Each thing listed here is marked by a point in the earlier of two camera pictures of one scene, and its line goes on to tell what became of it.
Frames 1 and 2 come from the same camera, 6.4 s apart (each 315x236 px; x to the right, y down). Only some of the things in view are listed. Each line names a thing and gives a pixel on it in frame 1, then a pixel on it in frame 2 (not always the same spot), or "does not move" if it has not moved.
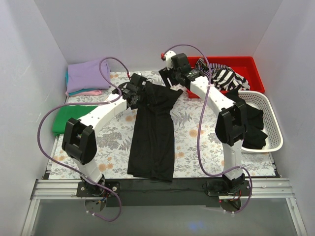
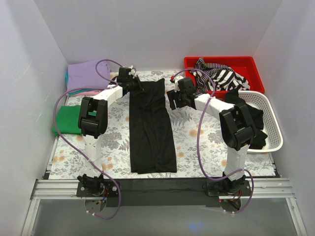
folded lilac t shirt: x=87 y=75 does not move
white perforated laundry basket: x=271 y=127 does not move
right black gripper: x=166 y=74 -> x=173 y=99
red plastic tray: x=246 y=66 does not move
